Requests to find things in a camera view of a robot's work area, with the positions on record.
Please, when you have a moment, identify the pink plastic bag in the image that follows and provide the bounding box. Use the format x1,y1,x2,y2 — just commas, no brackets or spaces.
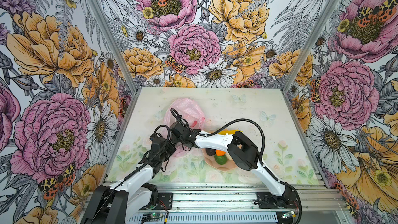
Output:
163,97,206,158

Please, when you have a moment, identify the dark brown fake avocado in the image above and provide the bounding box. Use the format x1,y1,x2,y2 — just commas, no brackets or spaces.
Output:
205,148,216,156

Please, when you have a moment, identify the pink faceted plastic bowl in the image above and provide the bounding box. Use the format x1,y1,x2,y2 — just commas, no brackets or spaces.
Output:
202,149,237,172

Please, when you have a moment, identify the orange fake fruit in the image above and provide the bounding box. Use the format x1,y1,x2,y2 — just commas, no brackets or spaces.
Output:
216,150,226,156

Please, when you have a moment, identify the dark green fake avocado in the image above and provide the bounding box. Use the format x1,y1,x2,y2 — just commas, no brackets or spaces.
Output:
214,155,228,165

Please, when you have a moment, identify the yellow fake banana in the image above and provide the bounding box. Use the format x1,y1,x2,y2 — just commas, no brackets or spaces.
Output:
217,130,239,135

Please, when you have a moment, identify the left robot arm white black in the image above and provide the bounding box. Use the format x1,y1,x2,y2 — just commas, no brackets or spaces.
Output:
81,133,176,224

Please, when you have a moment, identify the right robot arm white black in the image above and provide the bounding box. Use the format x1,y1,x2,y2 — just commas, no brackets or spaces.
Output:
171,122,300,208

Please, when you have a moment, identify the green circuit board left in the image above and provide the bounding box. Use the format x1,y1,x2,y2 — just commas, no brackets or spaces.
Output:
141,213,166,224

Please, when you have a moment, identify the green circuit board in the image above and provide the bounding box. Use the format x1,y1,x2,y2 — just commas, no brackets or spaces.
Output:
282,211,296,218
141,213,166,224

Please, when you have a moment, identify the green circuit board right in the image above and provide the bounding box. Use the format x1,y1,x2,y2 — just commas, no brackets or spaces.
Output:
282,211,296,218

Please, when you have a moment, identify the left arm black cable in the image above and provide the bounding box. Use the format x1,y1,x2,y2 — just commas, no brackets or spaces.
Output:
90,124,171,215

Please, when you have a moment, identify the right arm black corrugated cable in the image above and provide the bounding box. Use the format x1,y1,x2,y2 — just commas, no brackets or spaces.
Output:
170,108,303,224

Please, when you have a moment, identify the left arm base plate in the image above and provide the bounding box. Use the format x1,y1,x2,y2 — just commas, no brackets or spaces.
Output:
142,192,174,211

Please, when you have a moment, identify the white slotted cable duct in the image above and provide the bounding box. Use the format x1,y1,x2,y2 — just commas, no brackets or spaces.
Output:
127,212,278,224

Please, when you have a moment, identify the aluminium frame rail front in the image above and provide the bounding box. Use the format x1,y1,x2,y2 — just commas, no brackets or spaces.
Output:
81,183,346,214

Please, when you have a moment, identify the left aluminium corner post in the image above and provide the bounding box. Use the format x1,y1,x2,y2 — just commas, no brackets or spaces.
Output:
87,0,139,96

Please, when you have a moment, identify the aluminium corner post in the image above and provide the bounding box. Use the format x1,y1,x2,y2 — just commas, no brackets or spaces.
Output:
282,0,341,94
87,0,139,96

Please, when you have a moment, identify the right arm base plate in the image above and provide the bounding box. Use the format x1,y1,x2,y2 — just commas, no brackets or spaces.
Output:
254,191,301,209

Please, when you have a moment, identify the right aluminium corner post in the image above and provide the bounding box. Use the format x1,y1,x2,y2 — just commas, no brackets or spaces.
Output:
282,0,341,94

